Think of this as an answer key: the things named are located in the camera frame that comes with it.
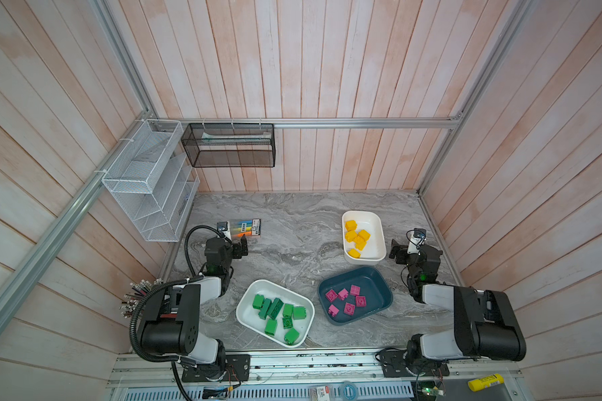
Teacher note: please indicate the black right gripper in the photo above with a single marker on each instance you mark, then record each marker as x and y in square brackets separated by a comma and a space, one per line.
[402, 251]

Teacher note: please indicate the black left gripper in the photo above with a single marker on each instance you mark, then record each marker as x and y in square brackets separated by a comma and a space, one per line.
[237, 252]

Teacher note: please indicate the green lego cube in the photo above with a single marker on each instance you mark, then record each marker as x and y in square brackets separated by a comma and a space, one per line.
[258, 301]
[299, 313]
[288, 310]
[291, 336]
[271, 327]

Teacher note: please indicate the yellow lego brick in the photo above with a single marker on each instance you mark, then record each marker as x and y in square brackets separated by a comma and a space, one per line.
[355, 253]
[360, 243]
[364, 235]
[350, 225]
[351, 236]

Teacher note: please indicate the long green lego brick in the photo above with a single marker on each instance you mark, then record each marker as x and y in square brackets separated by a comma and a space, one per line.
[264, 311]

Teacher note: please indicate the pink lego small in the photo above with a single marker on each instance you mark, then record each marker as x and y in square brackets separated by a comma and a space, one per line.
[355, 290]

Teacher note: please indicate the dark green 2x4 lego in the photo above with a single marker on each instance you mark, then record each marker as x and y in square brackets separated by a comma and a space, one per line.
[275, 308]

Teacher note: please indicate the green square lego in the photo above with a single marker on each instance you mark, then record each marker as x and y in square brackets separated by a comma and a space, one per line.
[287, 323]

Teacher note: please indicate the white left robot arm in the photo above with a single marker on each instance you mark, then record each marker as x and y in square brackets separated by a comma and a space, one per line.
[165, 324]

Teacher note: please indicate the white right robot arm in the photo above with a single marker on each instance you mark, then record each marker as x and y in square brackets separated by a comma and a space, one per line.
[484, 322]

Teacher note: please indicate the highlighter marker pack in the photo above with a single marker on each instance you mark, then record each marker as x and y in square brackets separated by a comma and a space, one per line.
[245, 228]

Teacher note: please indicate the white rectangular bin far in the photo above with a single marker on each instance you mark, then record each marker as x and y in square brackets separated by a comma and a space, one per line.
[375, 250]

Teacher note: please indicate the white rectangular bin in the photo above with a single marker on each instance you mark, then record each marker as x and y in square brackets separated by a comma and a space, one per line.
[375, 250]
[249, 317]

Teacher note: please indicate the white rectangular bin near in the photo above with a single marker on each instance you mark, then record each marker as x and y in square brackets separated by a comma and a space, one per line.
[249, 317]

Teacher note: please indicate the teal rectangular bin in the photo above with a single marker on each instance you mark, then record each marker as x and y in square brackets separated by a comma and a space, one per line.
[375, 295]

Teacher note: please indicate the red cup of pencils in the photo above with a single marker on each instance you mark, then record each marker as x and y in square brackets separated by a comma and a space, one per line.
[138, 290]

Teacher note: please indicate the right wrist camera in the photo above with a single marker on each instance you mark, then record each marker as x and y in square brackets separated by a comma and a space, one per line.
[416, 238]

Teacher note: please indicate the white wire mesh shelf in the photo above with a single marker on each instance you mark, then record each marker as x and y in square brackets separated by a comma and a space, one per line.
[151, 183]

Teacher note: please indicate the black mesh wall basket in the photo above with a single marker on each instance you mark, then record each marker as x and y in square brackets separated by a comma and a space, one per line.
[230, 145]

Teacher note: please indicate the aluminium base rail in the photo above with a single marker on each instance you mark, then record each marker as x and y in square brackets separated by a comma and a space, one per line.
[315, 374]

